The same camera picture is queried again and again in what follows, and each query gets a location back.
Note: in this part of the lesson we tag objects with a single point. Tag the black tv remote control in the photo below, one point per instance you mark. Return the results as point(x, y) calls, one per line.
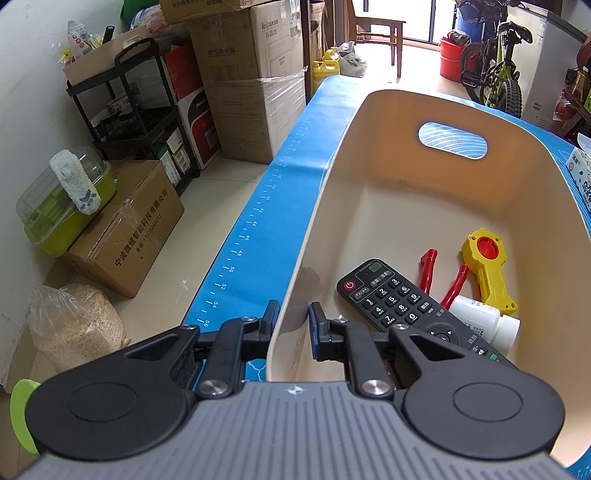
point(385, 297)

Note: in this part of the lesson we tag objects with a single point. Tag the open cardboard box on rack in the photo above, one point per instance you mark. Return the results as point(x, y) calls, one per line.
point(102, 58)

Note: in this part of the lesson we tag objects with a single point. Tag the plastic bag of grain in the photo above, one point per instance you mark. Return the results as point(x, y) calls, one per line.
point(74, 325)

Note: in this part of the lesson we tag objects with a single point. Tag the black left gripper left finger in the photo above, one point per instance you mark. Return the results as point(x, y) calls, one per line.
point(134, 399)

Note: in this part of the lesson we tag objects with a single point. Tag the small white pill bottle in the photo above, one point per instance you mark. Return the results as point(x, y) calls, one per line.
point(498, 329)

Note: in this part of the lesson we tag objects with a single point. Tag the large stacked cardboard box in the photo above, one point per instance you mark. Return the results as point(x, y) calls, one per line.
point(252, 65)

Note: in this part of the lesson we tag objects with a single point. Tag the green white stool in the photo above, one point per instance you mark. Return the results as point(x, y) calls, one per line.
point(19, 397)

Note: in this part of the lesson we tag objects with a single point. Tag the wooden chair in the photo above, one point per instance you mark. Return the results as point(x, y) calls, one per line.
point(371, 30)

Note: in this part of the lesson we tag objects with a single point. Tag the yellow toy gun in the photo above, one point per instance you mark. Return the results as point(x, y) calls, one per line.
point(484, 253)

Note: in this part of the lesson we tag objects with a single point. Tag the top cardboard box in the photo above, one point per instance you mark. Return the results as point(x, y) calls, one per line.
point(176, 11)

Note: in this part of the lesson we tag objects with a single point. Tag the black green bicycle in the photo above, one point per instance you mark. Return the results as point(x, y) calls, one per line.
point(487, 68)

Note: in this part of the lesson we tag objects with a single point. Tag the yellow oil jug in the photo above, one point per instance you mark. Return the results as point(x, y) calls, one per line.
point(323, 68)

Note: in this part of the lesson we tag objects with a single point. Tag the green plastic lidded container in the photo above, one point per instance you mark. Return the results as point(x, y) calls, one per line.
point(50, 218)

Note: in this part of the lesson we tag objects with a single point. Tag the white rolled cloth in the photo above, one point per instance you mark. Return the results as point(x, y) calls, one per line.
point(74, 180)

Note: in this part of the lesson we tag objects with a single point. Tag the blue silicone baking mat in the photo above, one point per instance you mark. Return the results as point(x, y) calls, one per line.
point(257, 260)

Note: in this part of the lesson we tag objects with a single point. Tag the beige plastic storage bin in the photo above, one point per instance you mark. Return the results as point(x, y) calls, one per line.
point(416, 172)

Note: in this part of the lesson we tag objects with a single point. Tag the red plastic bucket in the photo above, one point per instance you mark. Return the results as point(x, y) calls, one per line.
point(450, 55)

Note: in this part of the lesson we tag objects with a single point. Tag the white chest freezer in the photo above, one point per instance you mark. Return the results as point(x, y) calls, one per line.
point(543, 64)

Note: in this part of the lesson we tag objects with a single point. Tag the red white appliance box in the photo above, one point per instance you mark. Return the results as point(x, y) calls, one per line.
point(191, 99)

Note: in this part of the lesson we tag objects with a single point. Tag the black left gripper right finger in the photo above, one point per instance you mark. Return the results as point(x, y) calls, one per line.
point(456, 400)

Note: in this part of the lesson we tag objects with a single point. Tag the black metal shelf rack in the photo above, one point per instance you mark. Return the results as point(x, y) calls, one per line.
point(131, 113)

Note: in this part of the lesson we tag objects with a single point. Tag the floor cardboard box chinese text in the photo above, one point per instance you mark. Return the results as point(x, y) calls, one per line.
point(120, 244)

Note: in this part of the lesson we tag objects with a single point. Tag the dark wooden side shelf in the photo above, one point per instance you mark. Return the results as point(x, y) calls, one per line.
point(572, 110)

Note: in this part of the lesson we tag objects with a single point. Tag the patterned tissue box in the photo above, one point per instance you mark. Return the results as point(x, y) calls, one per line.
point(579, 167)

